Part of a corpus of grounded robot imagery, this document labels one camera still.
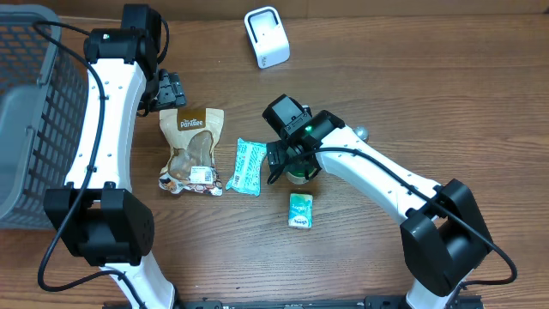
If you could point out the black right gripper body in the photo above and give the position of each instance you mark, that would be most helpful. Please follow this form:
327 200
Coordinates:
282 155

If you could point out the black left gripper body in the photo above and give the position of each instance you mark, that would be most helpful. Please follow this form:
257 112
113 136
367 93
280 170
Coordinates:
168 94

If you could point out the green lid jar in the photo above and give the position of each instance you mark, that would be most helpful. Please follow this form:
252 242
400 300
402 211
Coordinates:
301 173

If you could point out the teal snack wrapper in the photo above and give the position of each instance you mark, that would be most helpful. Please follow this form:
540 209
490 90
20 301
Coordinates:
246 178

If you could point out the brown snack pouch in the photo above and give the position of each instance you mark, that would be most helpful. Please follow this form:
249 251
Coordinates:
192 135

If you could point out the green tissue pack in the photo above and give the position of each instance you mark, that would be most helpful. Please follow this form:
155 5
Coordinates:
300 211

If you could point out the yellow dish soap bottle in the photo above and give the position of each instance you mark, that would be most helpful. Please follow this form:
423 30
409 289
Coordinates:
362 133

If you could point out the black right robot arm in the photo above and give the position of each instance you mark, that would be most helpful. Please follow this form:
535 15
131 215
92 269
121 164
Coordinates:
443 233

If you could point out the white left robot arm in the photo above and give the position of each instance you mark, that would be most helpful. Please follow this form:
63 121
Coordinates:
95 213

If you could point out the white barcode scanner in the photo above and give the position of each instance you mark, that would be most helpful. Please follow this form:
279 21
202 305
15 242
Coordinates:
267 36

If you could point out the grey plastic mesh basket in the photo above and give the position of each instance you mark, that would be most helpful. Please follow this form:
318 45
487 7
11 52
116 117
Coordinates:
43 103

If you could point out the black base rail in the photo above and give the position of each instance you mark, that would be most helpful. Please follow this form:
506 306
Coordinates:
291 304

